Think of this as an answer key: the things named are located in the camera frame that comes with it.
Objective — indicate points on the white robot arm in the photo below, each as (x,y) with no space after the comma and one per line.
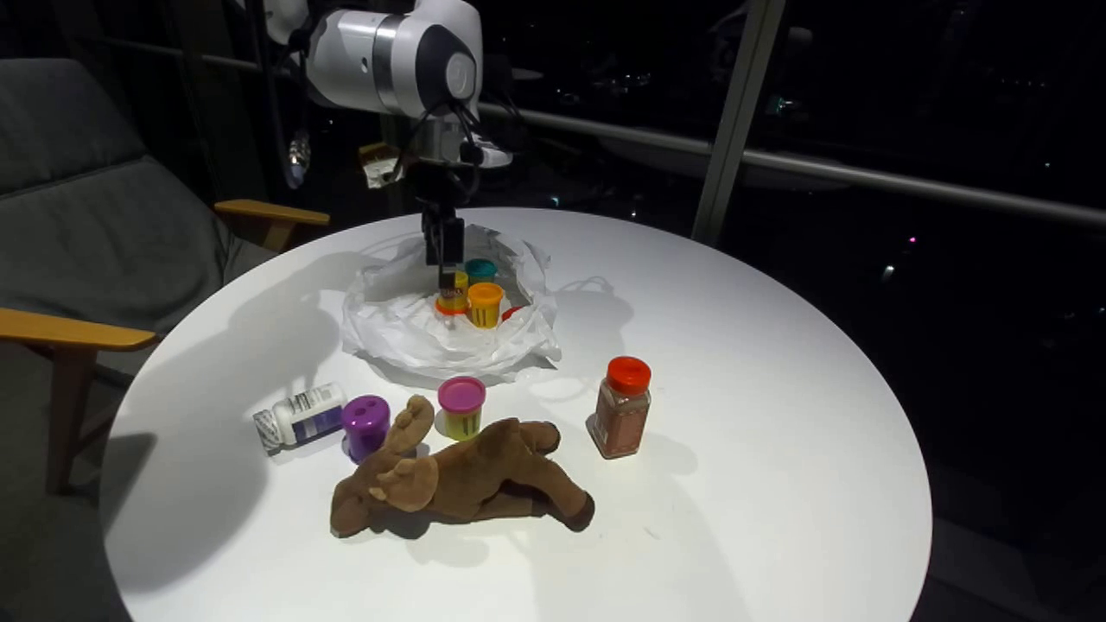
(383,58)

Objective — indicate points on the red lid spice jar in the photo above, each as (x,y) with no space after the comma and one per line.
(625,420)

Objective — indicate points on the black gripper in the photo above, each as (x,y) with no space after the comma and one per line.
(443,212)

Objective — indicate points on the metal window rail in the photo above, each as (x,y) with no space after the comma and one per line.
(921,184)

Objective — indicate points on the purple plastic cup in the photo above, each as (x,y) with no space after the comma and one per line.
(364,424)

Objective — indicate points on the pink lid dough tub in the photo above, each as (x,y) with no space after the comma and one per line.
(461,398)

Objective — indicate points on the grey window frame post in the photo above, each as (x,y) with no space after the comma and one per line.
(739,114)

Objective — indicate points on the grey armchair wooden arms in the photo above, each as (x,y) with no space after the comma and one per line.
(92,229)

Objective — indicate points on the clear white plastic bag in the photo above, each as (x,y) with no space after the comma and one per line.
(393,329)

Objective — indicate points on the orange-yellow dough tub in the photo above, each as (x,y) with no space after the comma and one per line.
(486,306)

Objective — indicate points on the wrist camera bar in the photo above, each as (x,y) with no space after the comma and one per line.
(383,165)

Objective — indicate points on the brown plush moose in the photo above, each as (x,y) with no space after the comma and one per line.
(486,470)

